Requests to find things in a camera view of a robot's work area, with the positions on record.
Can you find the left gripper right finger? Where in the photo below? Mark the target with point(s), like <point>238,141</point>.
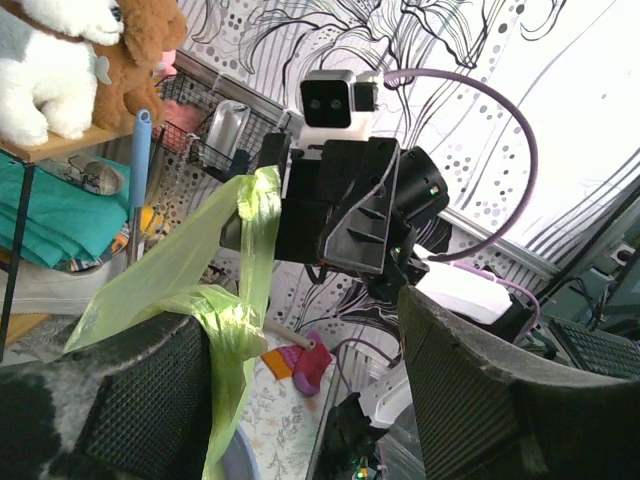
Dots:
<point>487,409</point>

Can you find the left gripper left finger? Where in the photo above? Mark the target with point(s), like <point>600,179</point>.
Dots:
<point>136,405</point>

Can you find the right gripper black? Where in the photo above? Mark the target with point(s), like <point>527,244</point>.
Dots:
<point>347,203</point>

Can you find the blue trash bin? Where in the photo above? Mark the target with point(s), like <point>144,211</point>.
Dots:
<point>239,460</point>

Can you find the green trash bag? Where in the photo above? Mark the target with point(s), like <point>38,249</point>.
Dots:
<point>217,267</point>

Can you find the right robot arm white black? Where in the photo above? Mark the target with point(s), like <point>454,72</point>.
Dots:
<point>355,426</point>

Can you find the silver foil pouch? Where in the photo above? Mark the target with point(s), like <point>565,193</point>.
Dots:
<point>227,126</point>

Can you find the graphic print shirt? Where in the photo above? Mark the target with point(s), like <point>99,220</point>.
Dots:
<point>116,246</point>

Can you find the purple striped sock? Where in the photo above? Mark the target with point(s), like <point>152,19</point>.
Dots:
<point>305,367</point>

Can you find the yellow duck plush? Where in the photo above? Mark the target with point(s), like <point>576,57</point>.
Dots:
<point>152,223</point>

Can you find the teal folded cloth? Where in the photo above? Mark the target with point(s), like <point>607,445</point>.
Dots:
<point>65,222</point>

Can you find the brown teddy bear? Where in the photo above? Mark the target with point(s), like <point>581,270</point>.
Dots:
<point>126,76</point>

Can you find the white dog plush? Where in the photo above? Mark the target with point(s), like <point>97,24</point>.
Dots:
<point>49,71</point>

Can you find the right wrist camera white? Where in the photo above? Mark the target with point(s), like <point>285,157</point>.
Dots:
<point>338,105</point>

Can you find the black wire basket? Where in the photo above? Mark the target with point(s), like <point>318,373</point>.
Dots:
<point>190,105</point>

